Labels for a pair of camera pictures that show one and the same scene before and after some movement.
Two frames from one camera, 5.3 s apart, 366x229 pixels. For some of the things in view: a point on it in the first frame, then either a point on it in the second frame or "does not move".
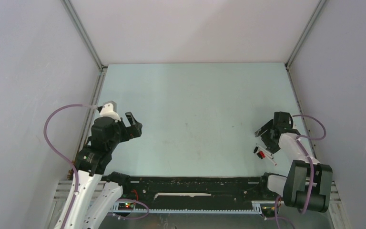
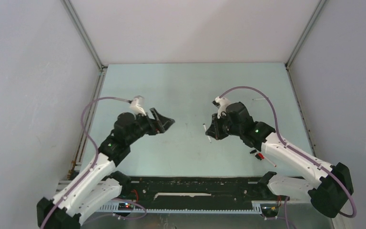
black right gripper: (271, 147) → (214, 131)
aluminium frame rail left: (85, 132) does not move
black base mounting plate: (194, 192) does not move
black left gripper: (134, 130) → (164, 123)
